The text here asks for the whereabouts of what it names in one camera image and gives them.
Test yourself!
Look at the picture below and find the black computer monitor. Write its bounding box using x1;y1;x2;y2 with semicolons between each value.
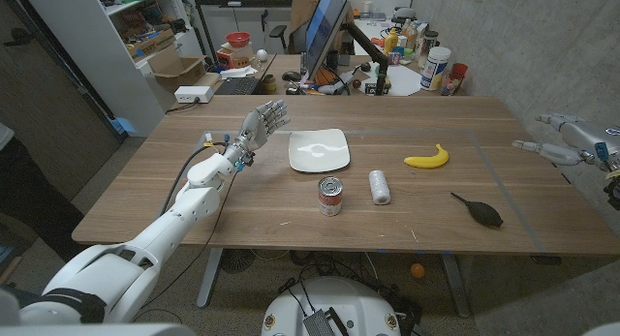
304;0;351;81

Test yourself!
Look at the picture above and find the red bowl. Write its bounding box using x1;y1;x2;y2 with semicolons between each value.
225;31;252;48

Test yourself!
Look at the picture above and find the tan jacket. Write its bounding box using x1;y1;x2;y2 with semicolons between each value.
289;0;324;54

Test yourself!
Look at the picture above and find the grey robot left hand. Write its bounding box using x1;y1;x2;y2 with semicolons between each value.
234;100;292;159

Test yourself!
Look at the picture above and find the white canister with blue label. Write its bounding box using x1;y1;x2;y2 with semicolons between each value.
419;46;452;92

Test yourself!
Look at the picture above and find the person in black trousers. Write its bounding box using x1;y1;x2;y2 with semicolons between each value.
0;122;87;262

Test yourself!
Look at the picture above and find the black keyboard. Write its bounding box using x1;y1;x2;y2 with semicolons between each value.
214;76;261;96

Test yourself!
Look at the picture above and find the open cardboard box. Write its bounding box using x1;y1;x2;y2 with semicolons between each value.
144;46;207;93

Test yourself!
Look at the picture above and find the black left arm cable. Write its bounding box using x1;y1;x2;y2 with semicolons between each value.
159;141;229;219

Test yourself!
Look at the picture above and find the white table leg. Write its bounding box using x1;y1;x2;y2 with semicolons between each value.
196;248;224;309
441;253;471;319

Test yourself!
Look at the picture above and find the white twine spool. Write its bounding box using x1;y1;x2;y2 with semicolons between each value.
368;168;392;206

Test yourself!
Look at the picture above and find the black lidded jar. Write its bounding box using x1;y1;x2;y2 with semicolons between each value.
421;30;440;61

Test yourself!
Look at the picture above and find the white shelf unit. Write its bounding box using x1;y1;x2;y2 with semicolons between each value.
18;0;204;137

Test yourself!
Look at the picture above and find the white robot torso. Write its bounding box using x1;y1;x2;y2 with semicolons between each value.
261;276;402;336

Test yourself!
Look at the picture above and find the white square plate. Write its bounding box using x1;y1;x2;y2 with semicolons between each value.
288;128;352;174

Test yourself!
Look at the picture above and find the black rubber air blower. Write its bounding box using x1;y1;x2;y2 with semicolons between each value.
449;191;505;229

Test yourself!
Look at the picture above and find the white power box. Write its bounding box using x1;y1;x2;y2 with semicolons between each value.
173;85;215;105

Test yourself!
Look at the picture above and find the yellow mustard bottle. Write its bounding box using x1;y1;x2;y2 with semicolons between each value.
383;28;399;55

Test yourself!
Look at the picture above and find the white paper sheet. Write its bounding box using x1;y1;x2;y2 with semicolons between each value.
360;64;422;97

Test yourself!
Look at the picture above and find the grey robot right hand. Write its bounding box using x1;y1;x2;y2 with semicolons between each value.
511;112;620;170

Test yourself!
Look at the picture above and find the red and white soup can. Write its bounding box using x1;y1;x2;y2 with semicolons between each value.
318;175;344;218

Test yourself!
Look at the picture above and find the yellow banana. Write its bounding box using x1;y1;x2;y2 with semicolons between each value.
403;142;450;170

